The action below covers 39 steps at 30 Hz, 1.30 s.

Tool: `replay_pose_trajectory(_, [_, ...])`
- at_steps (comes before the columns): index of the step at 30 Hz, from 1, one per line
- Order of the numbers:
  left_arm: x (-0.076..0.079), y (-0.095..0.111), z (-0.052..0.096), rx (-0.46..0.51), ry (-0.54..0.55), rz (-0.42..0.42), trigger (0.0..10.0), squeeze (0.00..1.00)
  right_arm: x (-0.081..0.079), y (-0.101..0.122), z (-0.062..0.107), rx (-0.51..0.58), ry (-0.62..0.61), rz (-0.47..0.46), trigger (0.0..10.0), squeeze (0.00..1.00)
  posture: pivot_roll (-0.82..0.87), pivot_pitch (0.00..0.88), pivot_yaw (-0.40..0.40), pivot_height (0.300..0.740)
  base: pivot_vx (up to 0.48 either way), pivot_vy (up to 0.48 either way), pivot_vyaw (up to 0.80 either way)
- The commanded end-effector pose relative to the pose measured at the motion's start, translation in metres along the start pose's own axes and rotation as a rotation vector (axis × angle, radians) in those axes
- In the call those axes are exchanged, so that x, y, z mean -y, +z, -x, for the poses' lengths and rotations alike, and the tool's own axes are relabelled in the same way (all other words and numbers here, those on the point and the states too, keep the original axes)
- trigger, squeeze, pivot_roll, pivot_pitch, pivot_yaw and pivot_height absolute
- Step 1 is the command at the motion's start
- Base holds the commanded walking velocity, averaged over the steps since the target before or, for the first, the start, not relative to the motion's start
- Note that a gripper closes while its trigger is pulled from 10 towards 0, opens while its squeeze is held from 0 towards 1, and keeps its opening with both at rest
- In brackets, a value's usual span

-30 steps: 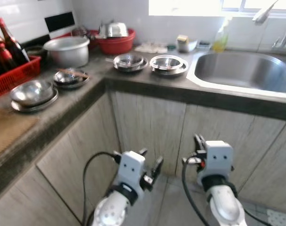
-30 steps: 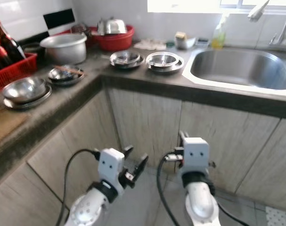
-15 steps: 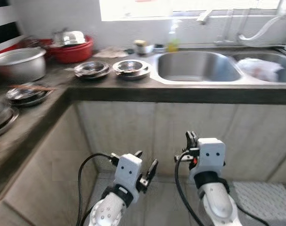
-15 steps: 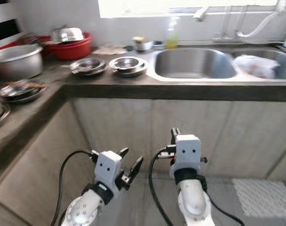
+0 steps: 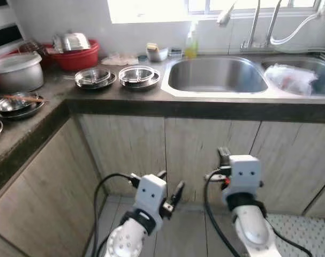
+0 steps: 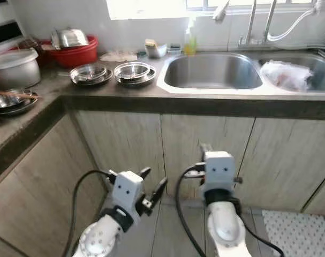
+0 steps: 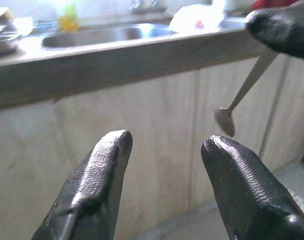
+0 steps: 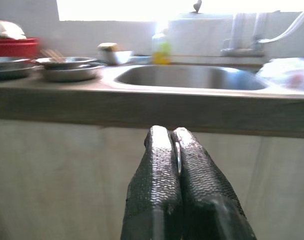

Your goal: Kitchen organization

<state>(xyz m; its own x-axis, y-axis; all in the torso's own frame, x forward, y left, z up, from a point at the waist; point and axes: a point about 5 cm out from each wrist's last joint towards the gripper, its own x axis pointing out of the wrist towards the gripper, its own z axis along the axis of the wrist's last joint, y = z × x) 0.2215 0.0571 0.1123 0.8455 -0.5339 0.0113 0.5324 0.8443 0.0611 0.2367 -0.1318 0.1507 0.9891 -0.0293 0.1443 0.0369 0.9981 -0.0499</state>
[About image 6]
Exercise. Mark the bright kitchen window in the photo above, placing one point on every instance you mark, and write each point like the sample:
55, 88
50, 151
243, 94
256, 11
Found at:
146, 9

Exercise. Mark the large aluminium pot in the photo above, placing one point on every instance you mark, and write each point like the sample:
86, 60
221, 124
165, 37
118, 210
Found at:
15, 72

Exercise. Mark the yellow dish sponge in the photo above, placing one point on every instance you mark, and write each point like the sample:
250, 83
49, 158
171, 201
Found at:
150, 43

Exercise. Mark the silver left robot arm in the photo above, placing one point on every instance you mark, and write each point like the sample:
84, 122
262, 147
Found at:
98, 243

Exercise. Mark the small tray with scouring pad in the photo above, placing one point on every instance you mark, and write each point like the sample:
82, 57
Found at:
174, 50

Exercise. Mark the pale crumpled dish cloth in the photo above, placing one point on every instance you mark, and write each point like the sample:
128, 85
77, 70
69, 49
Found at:
118, 56

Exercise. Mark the stainless steel double sink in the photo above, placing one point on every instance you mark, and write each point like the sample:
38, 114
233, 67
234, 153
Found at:
210, 72

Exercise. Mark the chrome faucet pipe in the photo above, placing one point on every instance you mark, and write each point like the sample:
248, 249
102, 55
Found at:
269, 21

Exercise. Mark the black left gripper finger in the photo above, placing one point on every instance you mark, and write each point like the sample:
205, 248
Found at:
159, 190
143, 172

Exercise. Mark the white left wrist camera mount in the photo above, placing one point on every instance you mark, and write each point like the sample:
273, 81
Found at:
126, 190

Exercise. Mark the small white bowl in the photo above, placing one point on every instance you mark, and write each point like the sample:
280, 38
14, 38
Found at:
156, 52

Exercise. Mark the yellow dish soap bottle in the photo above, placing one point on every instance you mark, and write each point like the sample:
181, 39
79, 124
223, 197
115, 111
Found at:
189, 45

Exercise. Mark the clear crumpled plastic bag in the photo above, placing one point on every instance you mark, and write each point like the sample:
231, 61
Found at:
285, 76

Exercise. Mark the red plastic basin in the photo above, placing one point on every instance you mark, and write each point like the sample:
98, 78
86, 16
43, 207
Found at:
74, 56

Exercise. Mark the pale wood cabinet door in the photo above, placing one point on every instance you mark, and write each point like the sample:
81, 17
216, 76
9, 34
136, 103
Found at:
183, 139
119, 147
39, 198
323, 203
291, 160

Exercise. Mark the white dotted floor mat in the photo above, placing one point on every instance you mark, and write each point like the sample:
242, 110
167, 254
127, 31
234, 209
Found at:
299, 233

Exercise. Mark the brown wooden chopsticks pair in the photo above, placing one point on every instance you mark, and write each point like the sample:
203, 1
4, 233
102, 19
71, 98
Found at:
20, 95

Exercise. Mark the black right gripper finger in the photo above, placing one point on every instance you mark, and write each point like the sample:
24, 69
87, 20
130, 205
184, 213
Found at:
205, 151

